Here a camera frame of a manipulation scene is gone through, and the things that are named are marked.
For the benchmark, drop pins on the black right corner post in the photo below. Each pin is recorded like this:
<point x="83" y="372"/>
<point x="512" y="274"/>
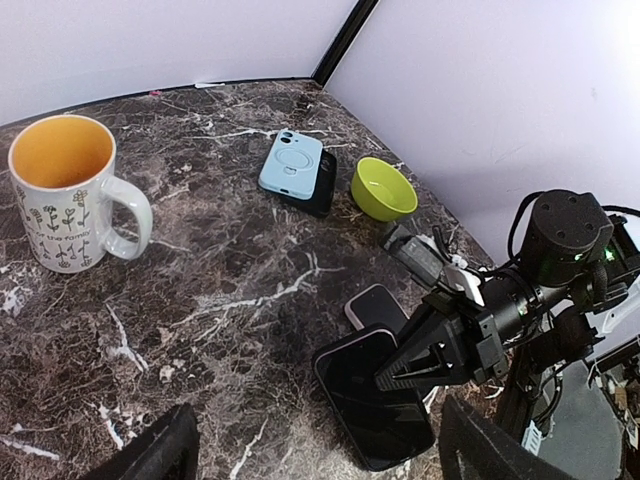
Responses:
<point x="343" y="41"/>

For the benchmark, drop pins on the black phone case under stack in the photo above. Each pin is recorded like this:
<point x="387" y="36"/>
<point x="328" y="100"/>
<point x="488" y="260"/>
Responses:
<point x="319" y="205"/>

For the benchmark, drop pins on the white floral mug yellow inside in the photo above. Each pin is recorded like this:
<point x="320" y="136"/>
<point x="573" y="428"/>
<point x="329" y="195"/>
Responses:
<point x="74" y="208"/>

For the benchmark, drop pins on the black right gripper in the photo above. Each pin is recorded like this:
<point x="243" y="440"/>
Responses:
<point x="453" y="342"/>

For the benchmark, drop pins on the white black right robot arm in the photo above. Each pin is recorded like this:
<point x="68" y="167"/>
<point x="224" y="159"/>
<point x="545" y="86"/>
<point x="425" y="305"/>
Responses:
<point x="524" y="321"/>

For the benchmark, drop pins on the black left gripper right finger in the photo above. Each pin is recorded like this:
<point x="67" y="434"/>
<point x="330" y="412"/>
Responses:
<point x="471" y="447"/>

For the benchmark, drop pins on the pink phone case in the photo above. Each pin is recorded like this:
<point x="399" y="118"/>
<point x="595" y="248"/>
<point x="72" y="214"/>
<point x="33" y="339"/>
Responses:
<point x="375" y="307"/>

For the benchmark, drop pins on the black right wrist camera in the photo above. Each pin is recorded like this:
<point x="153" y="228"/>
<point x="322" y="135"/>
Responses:
<point x="431" y="264"/>

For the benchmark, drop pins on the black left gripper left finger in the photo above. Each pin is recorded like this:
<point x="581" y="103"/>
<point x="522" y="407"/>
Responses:
<point x="168" y="449"/>

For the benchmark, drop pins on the light blue phone case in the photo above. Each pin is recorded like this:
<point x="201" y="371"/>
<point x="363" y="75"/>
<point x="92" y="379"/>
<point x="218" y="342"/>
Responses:
<point x="292" y="164"/>

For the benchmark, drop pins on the lime green bowl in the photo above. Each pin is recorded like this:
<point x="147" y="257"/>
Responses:
<point x="381" y="191"/>

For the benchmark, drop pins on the purple-edged black smartphone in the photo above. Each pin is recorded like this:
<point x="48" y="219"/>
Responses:
<point x="386" y="428"/>

